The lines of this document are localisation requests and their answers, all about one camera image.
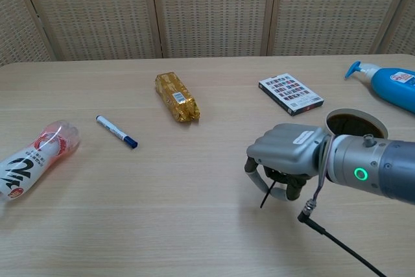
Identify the blue pump detergent bottle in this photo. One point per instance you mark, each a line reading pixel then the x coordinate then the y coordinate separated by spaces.
pixel 389 87

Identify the plastic drink bottle red white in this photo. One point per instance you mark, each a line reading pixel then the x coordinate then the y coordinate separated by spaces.
pixel 35 160

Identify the white marker with blue cap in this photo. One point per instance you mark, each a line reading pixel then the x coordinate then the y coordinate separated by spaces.
pixel 113 130

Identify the printed card box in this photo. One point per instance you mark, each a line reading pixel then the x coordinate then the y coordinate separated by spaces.
pixel 290 93

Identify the woven bamboo folding screen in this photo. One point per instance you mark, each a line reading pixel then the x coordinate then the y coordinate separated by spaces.
pixel 207 11

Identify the gold foil snack package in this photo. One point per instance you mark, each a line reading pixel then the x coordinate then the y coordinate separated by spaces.
pixel 176 97

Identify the white cup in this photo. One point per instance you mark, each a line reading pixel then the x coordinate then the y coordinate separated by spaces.
pixel 350 124

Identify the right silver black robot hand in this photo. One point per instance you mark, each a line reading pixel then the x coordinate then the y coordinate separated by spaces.
pixel 285 147

